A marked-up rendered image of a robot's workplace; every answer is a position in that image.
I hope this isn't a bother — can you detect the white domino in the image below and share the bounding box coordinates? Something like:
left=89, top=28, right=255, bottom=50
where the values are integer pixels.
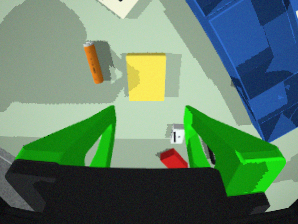
left=99, top=0, right=138, bottom=19

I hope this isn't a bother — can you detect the black aa battery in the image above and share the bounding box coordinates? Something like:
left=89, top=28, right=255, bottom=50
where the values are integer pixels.
left=207, top=146, right=215, bottom=165

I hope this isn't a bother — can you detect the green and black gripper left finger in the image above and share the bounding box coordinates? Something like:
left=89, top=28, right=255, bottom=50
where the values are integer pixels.
left=15, top=105, right=116, bottom=167

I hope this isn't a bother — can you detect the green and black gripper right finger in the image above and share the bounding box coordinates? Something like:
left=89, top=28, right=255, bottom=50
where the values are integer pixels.
left=184, top=105, right=286, bottom=196

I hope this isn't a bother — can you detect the blue rack of three bins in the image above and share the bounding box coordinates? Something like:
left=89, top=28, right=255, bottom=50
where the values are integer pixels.
left=185, top=0, right=298, bottom=143

